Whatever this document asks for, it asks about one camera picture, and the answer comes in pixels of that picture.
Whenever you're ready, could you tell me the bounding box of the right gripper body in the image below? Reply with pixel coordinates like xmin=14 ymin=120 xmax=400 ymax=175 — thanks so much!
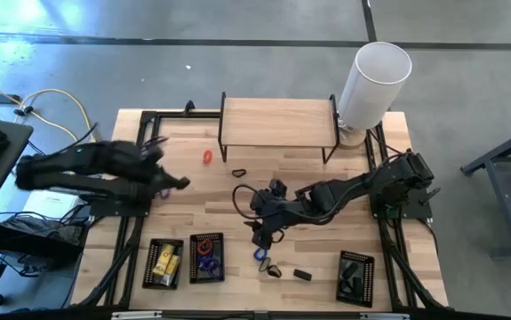
xmin=248 ymin=190 xmax=303 ymax=232

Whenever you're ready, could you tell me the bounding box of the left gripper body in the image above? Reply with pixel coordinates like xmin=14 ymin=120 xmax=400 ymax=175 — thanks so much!
xmin=137 ymin=146 xmax=172 ymax=199

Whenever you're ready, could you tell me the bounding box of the black side desk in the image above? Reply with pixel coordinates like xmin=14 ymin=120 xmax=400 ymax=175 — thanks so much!
xmin=0 ymin=114 xmax=35 ymax=232

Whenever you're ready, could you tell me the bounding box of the black slotted plastic basket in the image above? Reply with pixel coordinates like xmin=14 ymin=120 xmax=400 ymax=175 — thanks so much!
xmin=141 ymin=236 xmax=185 ymax=290
xmin=335 ymin=250 xmax=376 ymax=309
xmin=188 ymin=231 xmax=226 ymax=284

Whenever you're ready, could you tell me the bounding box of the wooden shelf with black legs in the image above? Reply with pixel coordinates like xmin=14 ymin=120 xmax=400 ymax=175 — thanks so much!
xmin=217 ymin=91 xmax=342 ymax=165

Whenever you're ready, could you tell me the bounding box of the white shade table lamp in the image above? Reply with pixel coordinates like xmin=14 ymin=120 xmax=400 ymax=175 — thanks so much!
xmin=337 ymin=41 xmax=413 ymax=151

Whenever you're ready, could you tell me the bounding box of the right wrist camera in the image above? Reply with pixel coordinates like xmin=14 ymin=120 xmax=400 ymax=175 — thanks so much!
xmin=268 ymin=178 xmax=289 ymax=200

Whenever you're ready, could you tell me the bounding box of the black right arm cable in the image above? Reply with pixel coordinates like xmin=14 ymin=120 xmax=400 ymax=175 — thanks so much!
xmin=231 ymin=183 xmax=285 ymax=244

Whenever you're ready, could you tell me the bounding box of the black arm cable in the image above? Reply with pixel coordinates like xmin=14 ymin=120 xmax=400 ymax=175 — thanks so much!
xmin=231 ymin=183 xmax=285 ymax=244
xmin=59 ymin=122 xmax=170 ymax=152

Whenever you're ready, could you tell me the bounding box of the black aluminium rig frame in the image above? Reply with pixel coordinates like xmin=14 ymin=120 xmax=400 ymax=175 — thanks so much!
xmin=72 ymin=100 xmax=450 ymax=312

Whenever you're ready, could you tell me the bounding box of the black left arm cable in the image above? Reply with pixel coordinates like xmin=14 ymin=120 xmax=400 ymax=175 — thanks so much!
xmin=59 ymin=122 xmax=170 ymax=152

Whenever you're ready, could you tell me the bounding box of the yellow extension cable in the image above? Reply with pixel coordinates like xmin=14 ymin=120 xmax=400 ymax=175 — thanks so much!
xmin=0 ymin=74 xmax=100 ymax=143

